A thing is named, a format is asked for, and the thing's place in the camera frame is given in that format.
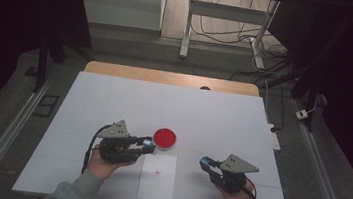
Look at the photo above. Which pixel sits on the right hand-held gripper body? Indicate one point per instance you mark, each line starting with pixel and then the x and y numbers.
pixel 231 176

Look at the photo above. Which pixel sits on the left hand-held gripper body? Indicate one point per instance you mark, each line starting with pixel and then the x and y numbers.
pixel 116 149

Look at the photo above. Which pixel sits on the blue stamp cap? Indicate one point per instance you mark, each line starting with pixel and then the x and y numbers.
pixel 206 161

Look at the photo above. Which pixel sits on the round red ink pad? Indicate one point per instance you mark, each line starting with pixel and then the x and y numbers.
pixel 165 138

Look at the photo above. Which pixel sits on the white paper sheet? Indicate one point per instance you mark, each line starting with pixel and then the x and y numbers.
pixel 157 181

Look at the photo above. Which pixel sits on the person's left hand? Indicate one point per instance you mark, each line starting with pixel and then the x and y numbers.
pixel 103 168

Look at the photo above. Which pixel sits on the large white board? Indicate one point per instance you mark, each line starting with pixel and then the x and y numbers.
pixel 180 110

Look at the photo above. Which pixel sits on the white power strip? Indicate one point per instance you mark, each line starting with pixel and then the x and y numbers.
pixel 275 139

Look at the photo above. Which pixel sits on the black table grommet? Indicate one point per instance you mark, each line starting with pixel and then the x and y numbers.
pixel 205 88

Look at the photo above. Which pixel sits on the small white plug adapter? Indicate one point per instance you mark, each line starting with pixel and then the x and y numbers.
pixel 302 114

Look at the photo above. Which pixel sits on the dark curtain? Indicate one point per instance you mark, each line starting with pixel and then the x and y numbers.
pixel 352 66
pixel 13 10

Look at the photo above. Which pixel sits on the aluminium floor rail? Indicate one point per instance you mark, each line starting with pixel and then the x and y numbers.
pixel 320 169
pixel 10 131

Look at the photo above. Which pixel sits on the white desk frame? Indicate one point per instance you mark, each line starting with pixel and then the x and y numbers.
pixel 228 12

